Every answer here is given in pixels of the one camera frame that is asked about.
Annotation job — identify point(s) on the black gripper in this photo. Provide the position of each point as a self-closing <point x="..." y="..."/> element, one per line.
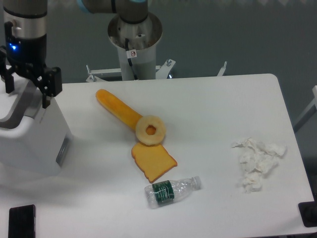
<point x="26" y="57"/>

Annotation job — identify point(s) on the black device at table edge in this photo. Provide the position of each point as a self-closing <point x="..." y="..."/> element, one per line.
<point x="308" y="211"/>

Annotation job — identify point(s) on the crumpled white tissue paper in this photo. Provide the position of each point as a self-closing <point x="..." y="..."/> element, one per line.
<point x="257" y="160"/>

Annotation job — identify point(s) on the white furniture edge right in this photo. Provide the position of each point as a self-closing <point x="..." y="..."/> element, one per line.
<point x="307" y="113"/>

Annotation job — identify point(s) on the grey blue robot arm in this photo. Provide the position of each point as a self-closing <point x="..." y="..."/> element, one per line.
<point x="25" y="30"/>

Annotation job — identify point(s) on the white metal base frame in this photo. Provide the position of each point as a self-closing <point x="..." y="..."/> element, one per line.
<point x="164" y="71"/>

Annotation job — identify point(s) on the black phone on table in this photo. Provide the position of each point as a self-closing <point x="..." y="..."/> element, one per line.
<point x="21" y="222"/>

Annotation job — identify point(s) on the long orange bread stick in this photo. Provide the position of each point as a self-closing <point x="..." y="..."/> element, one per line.
<point x="118" y="108"/>

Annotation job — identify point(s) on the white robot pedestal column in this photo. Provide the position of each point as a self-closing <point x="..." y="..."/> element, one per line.
<point x="136" y="44"/>

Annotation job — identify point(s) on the white trash can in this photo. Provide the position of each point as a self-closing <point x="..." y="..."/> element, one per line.
<point x="31" y="138"/>

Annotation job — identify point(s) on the orange toast slice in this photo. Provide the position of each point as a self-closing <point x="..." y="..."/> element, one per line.
<point x="153" y="161"/>

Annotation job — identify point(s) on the clear plastic water bottle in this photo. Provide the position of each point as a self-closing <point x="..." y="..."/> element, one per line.
<point x="171" y="191"/>

